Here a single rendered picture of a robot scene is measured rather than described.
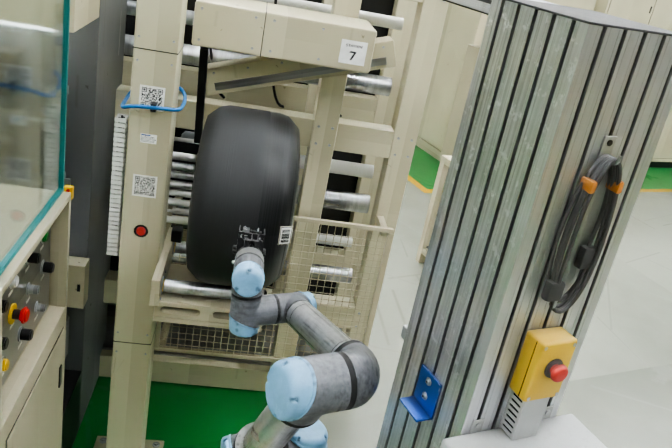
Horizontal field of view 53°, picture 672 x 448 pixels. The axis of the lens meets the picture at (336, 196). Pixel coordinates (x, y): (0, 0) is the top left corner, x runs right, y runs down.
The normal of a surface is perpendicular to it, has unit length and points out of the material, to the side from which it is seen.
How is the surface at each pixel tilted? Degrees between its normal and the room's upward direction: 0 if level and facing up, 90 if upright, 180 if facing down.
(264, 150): 37
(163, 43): 90
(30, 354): 0
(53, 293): 90
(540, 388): 90
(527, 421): 90
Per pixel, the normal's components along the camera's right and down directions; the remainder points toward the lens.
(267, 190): 0.15, -0.09
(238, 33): 0.08, 0.39
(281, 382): -0.83, -0.07
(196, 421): 0.18, -0.91
